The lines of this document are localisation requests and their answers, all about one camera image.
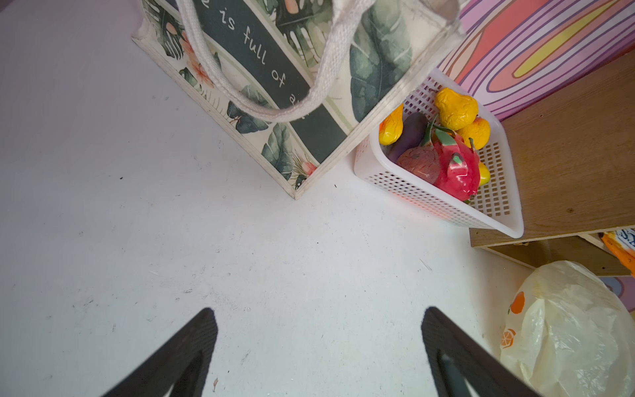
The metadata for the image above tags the cream plastic grocery bag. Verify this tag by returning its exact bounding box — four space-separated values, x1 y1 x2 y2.
499 261 634 396

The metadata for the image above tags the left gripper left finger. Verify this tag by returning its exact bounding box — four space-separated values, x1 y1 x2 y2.
106 308 218 396

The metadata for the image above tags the toy pink dragon fruit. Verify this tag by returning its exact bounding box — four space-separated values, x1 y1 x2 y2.
422 122 481 202

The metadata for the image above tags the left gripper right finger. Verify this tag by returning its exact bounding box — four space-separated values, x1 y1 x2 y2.
421 307 537 396

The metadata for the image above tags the white perforated plastic basket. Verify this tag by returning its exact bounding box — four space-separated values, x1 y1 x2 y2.
353 68 525 240

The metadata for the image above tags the wooden shelf unit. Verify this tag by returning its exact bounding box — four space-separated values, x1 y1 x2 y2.
470 53 634 276

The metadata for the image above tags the toy yellow pear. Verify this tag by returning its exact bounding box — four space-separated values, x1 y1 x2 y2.
435 88 479 131

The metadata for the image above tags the toy purple eggplant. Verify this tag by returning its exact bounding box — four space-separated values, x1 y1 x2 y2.
387 112 428 163

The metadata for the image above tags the leaf print canvas tote bag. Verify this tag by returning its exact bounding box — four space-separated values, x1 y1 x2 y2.
133 1 464 199

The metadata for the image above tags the toy dark red fruit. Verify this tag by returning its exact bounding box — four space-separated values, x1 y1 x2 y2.
397 146 441 184

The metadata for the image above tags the orange Fox's candy bag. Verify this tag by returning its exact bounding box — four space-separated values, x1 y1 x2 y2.
601 228 635 276

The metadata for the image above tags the toy yellow corn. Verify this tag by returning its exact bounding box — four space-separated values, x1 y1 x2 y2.
379 104 403 146

